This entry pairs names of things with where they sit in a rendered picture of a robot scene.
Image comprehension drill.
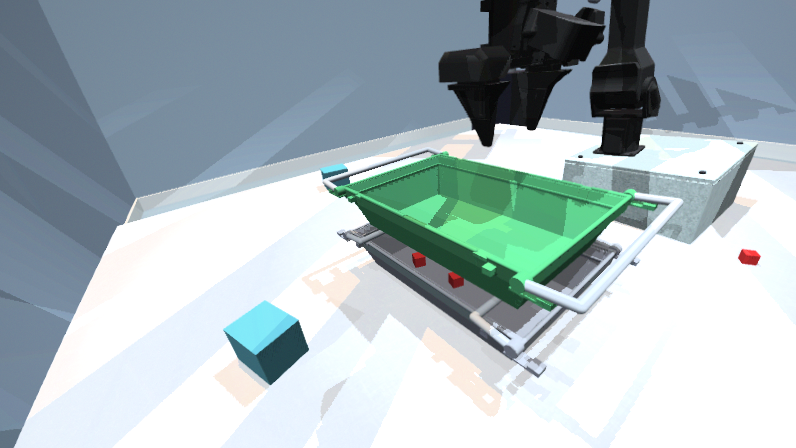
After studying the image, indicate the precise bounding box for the small light blue block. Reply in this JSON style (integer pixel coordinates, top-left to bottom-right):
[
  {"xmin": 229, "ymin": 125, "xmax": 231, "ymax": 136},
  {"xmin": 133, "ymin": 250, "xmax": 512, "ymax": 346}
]
[
  {"xmin": 320, "ymin": 163, "xmax": 350, "ymax": 187},
  {"xmin": 223, "ymin": 300, "xmax": 309, "ymax": 386}
]

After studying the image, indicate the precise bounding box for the small red block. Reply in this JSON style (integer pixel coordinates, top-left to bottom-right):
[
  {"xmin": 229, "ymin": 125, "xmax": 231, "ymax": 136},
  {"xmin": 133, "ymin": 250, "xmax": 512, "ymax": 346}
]
[
  {"xmin": 448, "ymin": 272, "xmax": 464, "ymax": 289},
  {"xmin": 738, "ymin": 249, "xmax": 761, "ymax": 266},
  {"xmin": 412, "ymin": 252, "xmax": 426, "ymax": 268}
]

